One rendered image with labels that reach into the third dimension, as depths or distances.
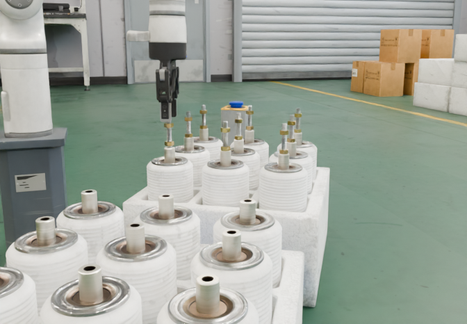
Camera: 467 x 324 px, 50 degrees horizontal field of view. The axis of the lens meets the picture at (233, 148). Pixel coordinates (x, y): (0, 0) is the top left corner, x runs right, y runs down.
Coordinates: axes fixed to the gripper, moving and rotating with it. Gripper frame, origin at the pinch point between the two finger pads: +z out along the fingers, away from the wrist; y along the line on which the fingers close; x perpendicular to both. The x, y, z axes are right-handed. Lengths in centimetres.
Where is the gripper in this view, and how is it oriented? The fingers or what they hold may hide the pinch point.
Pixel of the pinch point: (168, 112)
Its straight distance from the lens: 103.8
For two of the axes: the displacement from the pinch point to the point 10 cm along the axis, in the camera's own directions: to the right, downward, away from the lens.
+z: -0.1, 9.8, 2.0
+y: 0.4, -2.0, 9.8
